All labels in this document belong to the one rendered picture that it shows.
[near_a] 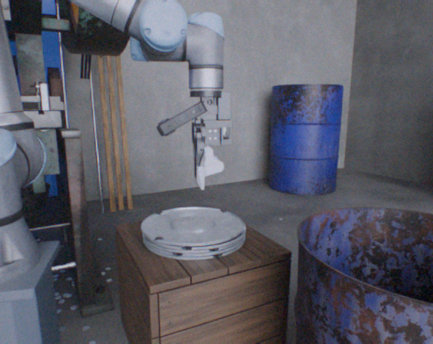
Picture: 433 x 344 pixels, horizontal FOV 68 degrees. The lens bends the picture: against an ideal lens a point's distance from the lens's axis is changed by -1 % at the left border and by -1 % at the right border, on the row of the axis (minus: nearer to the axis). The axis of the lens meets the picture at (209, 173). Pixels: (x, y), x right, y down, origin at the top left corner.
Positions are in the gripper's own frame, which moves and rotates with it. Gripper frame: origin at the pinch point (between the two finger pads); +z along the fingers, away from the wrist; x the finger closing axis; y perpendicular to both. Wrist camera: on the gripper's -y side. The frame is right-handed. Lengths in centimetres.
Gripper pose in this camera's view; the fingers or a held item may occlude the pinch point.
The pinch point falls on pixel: (197, 180)
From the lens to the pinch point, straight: 74.7
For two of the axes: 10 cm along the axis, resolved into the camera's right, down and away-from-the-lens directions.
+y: 9.9, -0.3, 1.3
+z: 0.0, 9.8, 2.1
